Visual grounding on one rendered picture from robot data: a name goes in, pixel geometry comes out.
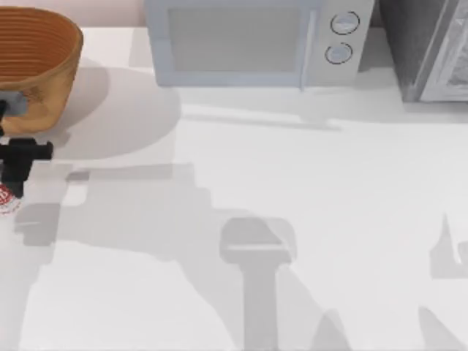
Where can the woven wooden basket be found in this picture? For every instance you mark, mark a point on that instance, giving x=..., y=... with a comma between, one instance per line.
x=40, y=47

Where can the microwave oven door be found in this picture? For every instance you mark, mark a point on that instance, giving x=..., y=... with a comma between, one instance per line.
x=234, y=40

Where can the pale microwave oven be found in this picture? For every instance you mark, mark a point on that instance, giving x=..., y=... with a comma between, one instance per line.
x=362, y=44

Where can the red and white can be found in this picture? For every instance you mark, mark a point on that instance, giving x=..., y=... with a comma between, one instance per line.
x=7, y=204

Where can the pale grey cabinet door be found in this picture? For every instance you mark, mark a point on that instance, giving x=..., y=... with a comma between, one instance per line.
x=448, y=62

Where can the round microwave knob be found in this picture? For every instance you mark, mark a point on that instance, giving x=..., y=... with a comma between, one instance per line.
x=344, y=22
x=338, y=53

